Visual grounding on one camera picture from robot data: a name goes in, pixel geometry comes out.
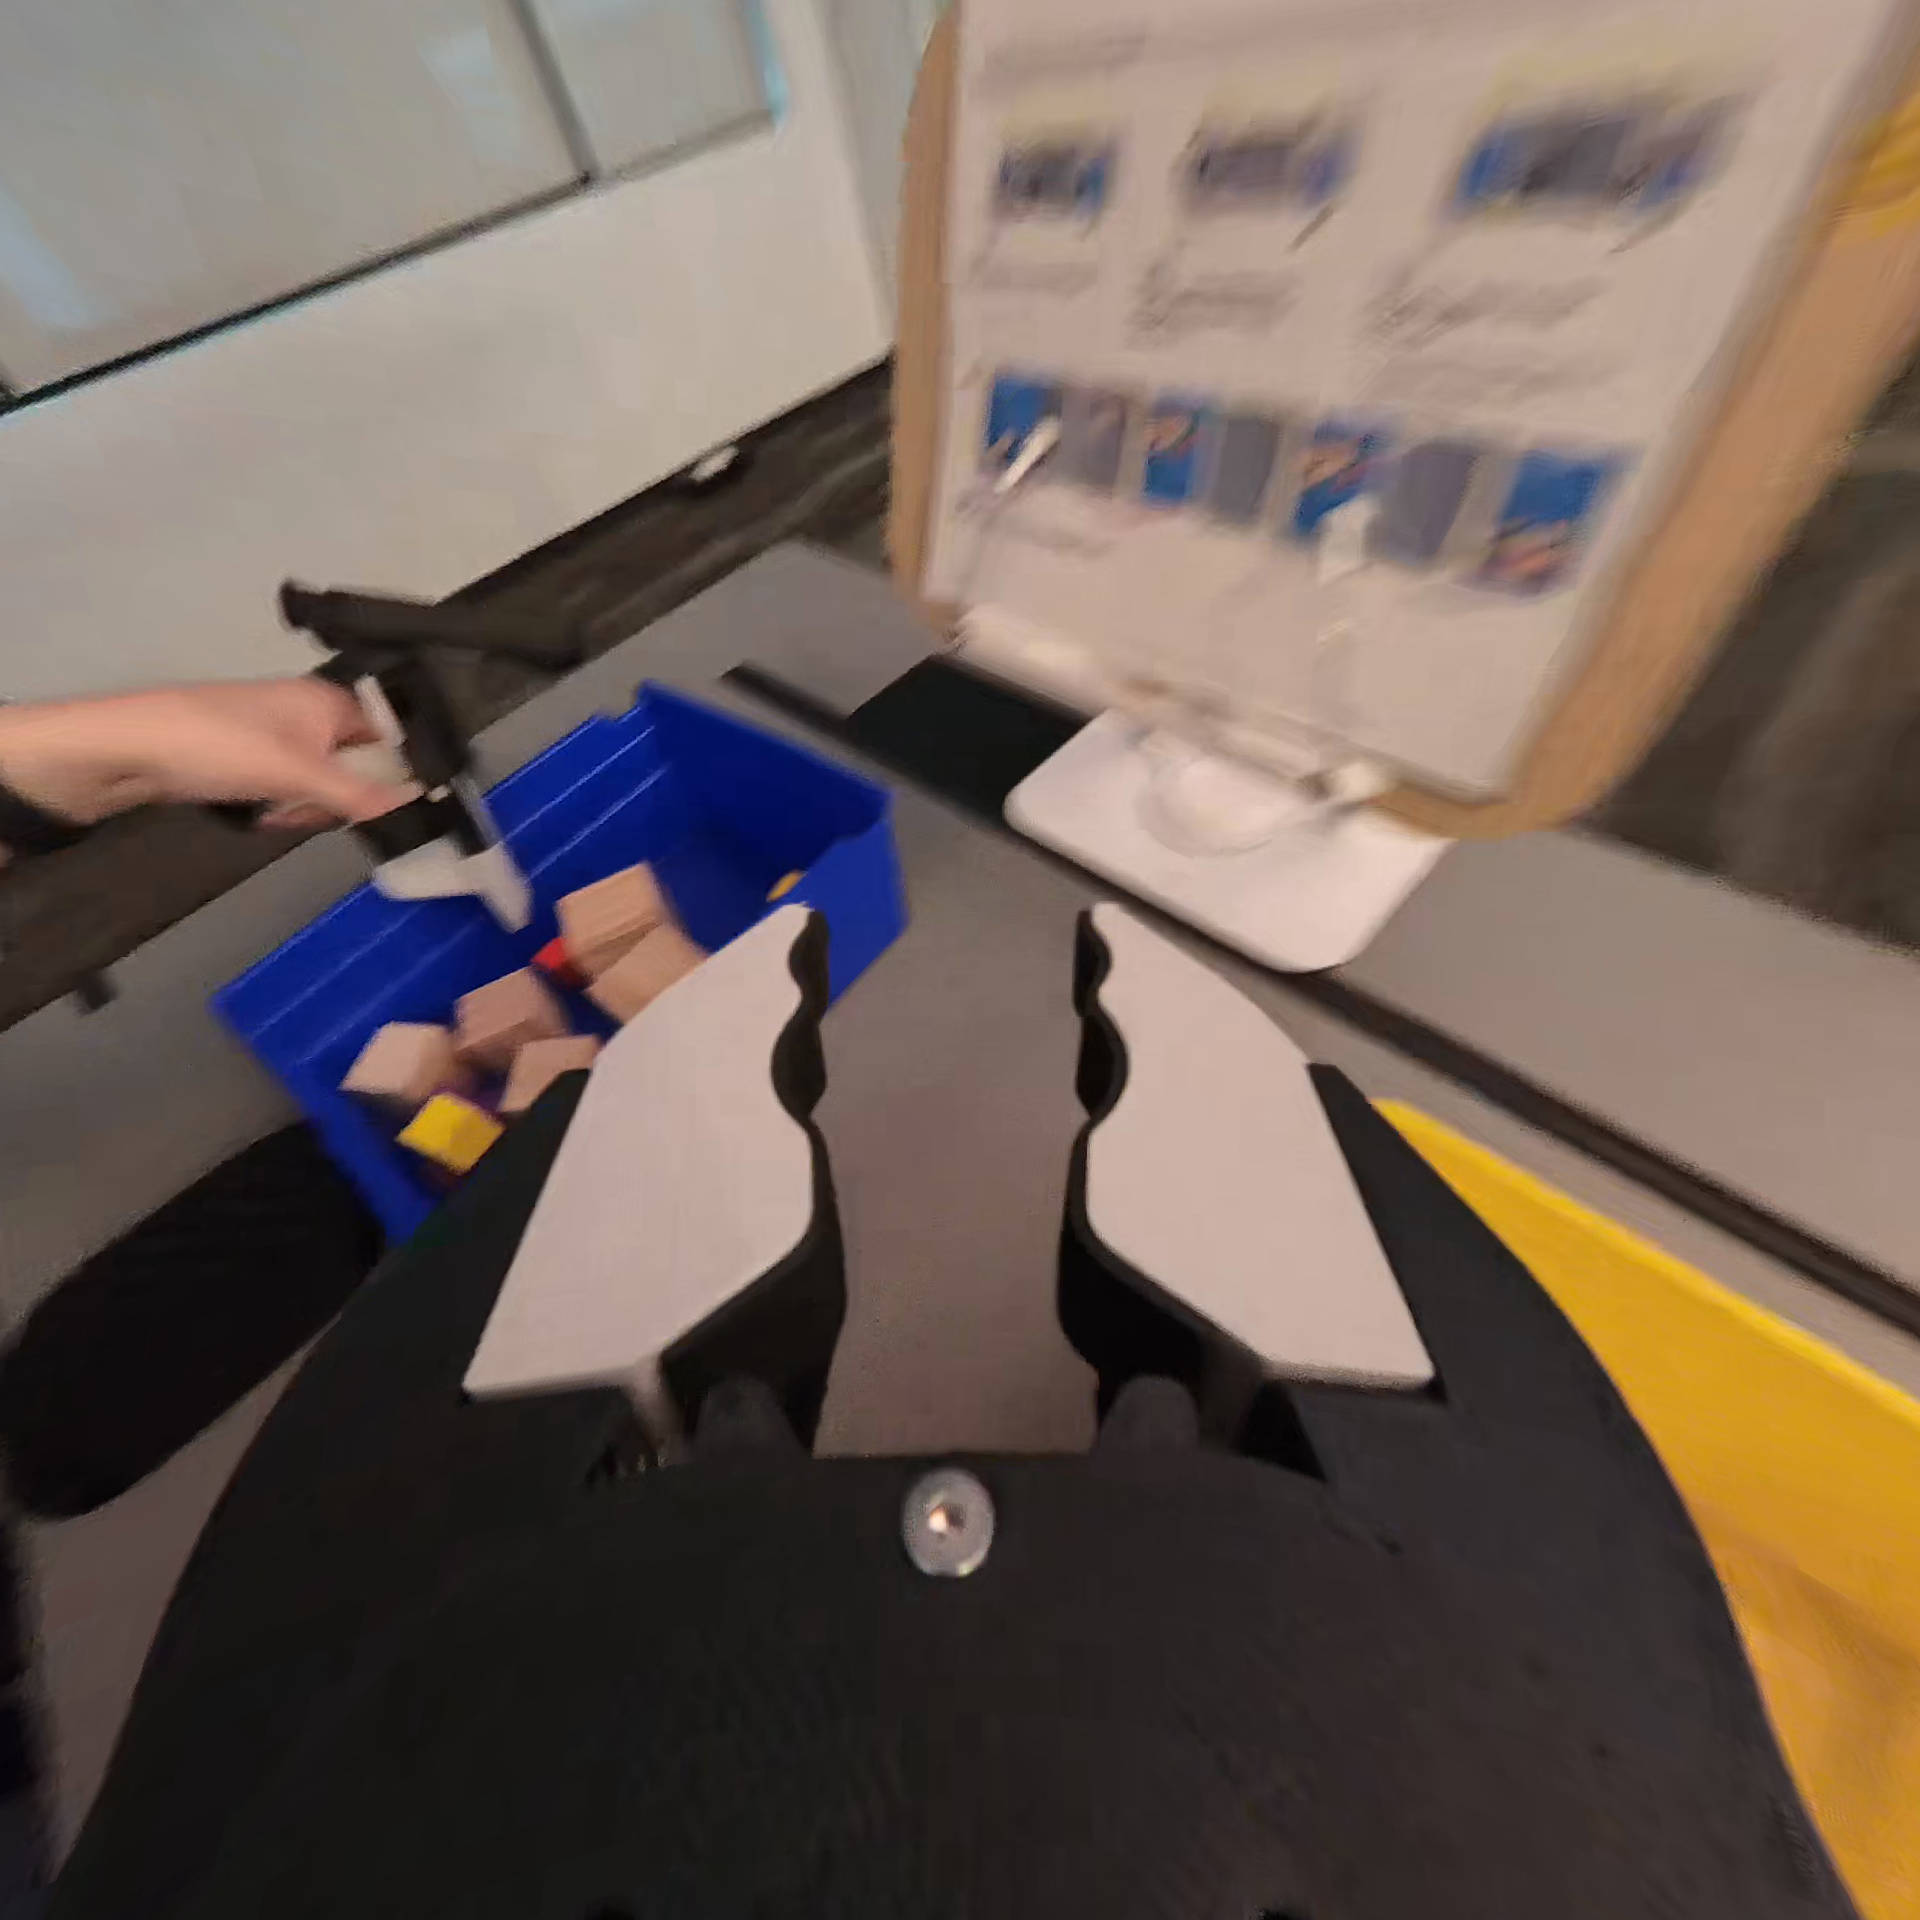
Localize yellow plastic box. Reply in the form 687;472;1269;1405
1371;1098;1920;1920

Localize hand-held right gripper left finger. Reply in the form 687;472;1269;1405
462;902;845;1455

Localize wooden backing board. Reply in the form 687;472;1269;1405
883;0;1920;842

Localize pile of coloured wooden cubes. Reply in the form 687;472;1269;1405
342;862;812;1180

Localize white sheet stand base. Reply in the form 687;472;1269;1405
960;606;1450;974

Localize printed instruction sheet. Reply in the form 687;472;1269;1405
922;0;1920;798

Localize white clip with wire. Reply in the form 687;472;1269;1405
971;420;1069;517

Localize grey mat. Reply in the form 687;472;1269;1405
810;720;1397;1461

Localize blue plastic box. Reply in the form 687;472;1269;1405
209;682;910;1248

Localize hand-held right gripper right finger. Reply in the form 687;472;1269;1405
1056;902;1437;1440

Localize person's left hand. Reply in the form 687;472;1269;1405
0;674;414;834

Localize black chair armrest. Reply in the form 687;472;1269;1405
0;1125;384;1520

